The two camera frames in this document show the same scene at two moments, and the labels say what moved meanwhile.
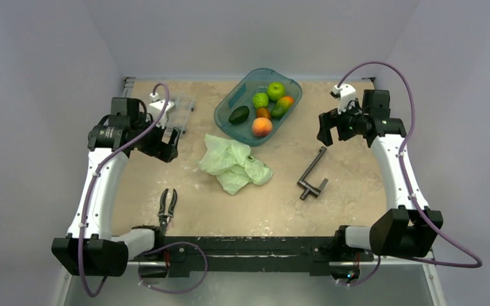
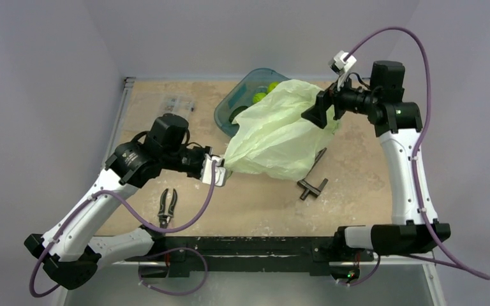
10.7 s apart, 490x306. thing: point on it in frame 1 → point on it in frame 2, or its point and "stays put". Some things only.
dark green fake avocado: [239, 115] stays put
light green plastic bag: [232, 164] → [274, 138]
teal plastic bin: [257, 81] stays put
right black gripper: [332, 125] → [337, 103]
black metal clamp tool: [312, 189] stays put
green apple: [260, 100] stays put
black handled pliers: [164, 217] stays put
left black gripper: [164, 152] → [203, 150]
